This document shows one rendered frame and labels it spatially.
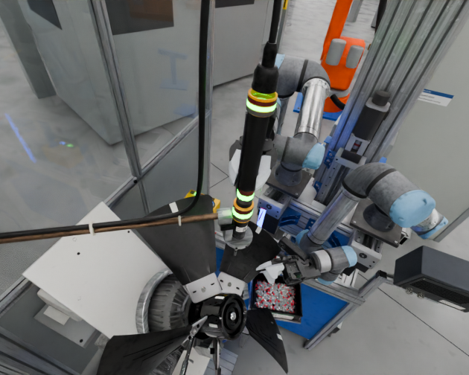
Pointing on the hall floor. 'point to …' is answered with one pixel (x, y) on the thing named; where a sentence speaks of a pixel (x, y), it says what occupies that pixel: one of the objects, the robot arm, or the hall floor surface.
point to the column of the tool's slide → (17, 356)
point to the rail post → (330, 325)
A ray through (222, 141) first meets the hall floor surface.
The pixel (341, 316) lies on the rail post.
